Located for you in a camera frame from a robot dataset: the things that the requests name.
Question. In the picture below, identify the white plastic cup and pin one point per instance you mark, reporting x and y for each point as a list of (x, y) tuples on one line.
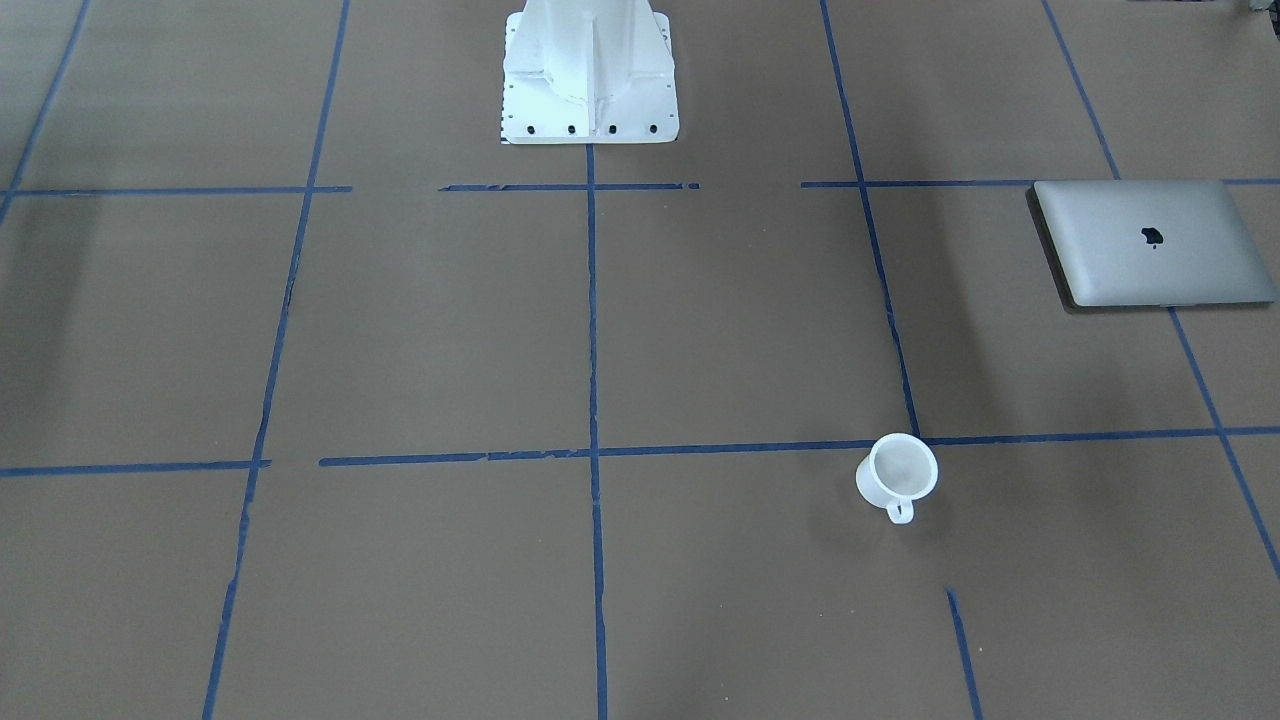
[(898, 470)]

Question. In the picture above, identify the silver closed laptop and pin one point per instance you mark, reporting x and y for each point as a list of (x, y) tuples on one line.
[(1151, 243)]

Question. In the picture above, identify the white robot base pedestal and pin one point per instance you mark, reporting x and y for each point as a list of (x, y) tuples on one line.
[(588, 72)]

